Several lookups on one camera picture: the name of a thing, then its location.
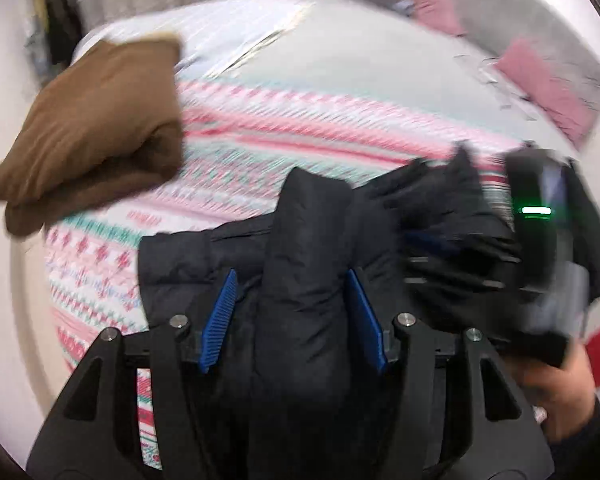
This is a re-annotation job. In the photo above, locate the brown folded garment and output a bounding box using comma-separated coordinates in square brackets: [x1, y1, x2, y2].
[0, 35, 187, 237]

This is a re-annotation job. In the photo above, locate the person's right forearm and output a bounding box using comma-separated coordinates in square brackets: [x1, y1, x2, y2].
[547, 395, 600, 480]

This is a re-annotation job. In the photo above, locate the black quilted jacket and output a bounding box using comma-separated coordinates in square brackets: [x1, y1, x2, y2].
[137, 145, 600, 480]

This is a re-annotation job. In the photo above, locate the grey fuzzy blanket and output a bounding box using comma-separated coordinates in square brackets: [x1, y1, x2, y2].
[425, 0, 600, 93]

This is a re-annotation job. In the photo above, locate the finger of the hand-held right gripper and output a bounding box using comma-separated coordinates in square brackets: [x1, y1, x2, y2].
[405, 232, 523, 311]

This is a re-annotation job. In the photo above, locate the pink patterned blanket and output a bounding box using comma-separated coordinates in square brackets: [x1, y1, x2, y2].
[45, 80, 531, 468]

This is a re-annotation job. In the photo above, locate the white bed sheet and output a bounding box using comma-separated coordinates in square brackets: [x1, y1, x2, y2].
[75, 0, 581, 161]

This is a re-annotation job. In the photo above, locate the pink pillow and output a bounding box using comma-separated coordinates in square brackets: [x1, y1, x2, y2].
[495, 37, 600, 147]

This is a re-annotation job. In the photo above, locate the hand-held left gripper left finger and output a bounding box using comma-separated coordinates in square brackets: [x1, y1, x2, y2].
[26, 267, 241, 480]

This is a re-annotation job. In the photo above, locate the person's right hand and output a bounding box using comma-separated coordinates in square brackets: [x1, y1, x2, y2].
[510, 345, 598, 443]

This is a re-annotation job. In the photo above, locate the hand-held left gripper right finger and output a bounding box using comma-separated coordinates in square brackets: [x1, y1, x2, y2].
[344, 268, 556, 480]

